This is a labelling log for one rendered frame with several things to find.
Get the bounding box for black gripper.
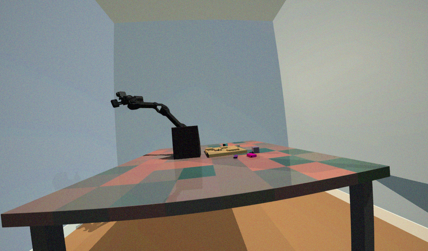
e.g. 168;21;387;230
111;98;128;108

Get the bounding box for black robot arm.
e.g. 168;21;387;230
116;91;186;127

